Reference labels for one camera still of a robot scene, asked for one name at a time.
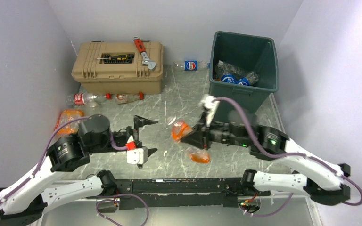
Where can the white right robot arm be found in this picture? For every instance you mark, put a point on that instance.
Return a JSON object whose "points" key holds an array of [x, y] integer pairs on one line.
{"points": [[320, 180]]}

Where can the crushed orange bottle left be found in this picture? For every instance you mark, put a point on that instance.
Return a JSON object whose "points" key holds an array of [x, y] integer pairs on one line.
{"points": [[66, 116]]}

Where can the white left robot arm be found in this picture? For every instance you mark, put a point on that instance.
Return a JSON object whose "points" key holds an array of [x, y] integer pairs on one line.
{"points": [[32, 196]]}

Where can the clear bottle red label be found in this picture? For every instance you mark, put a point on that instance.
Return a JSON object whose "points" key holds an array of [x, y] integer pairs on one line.
{"points": [[80, 99]]}

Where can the blue cap bottle behind bin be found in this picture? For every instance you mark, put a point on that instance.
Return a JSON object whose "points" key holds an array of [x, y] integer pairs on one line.
{"points": [[190, 65]]}

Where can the black yellow screwdriver in toolbox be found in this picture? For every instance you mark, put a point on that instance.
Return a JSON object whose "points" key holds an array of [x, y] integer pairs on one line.
{"points": [[118, 57]]}

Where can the dark green plastic bin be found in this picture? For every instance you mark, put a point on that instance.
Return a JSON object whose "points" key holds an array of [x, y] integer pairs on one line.
{"points": [[251, 53]]}

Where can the blue Pocari bottle white cap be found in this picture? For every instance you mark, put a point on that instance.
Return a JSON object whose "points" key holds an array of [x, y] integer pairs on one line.
{"points": [[229, 78]]}

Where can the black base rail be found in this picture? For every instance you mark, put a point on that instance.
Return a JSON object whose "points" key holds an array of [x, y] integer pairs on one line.
{"points": [[177, 192]]}

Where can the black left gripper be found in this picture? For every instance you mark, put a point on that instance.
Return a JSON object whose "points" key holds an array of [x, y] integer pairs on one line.
{"points": [[139, 122]]}

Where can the red handled adjustable wrench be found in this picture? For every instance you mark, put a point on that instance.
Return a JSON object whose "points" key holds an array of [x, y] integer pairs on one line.
{"points": [[146, 61]]}

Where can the tan plastic toolbox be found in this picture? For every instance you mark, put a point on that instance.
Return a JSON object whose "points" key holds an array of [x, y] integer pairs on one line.
{"points": [[118, 76]]}

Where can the tall clear bottle white cap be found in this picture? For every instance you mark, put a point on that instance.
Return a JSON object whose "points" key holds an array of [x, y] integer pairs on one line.
{"points": [[222, 68]]}

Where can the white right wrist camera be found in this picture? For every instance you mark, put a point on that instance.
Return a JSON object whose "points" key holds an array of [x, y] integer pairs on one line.
{"points": [[210, 105]]}

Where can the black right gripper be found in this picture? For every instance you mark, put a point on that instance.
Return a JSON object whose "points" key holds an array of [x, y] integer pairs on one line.
{"points": [[200, 137]]}

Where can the clear bottle orange label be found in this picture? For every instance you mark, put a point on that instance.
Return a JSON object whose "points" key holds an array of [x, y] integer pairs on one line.
{"points": [[181, 132]]}

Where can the small clear bottle red cap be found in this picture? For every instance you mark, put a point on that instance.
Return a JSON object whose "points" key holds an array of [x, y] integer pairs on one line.
{"points": [[128, 98]]}

